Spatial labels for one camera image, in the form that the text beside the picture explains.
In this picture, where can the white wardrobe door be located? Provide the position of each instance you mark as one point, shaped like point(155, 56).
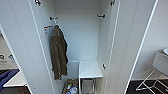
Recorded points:
point(26, 43)
point(133, 43)

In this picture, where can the white wardrobe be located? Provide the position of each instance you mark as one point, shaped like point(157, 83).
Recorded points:
point(83, 36)

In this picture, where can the white inner shelf unit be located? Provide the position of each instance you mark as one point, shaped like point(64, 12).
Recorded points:
point(90, 69)

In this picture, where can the brown jacket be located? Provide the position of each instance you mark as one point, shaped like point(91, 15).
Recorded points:
point(59, 51)

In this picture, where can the white hanger with jacket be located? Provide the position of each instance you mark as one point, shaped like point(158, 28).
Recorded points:
point(55, 24)

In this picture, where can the grey mesh bag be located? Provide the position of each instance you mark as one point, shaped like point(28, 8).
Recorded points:
point(87, 86)

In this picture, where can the orange white warning label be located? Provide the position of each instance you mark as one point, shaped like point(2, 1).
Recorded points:
point(48, 27)

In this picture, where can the brown wicker basket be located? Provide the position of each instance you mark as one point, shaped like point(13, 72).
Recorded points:
point(67, 87)

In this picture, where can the white plastic bottle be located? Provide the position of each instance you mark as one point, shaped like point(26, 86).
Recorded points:
point(72, 89)

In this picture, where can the white chair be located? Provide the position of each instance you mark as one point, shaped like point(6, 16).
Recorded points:
point(159, 65)

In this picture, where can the black wall hook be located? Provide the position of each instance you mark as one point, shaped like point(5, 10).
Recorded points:
point(53, 18)
point(101, 16)

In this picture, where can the white wall sign blue icon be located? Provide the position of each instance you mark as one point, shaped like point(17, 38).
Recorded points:
point(11, 58)

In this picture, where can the white wall sign dark icon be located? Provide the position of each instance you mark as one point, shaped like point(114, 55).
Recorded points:
point(2, 60)

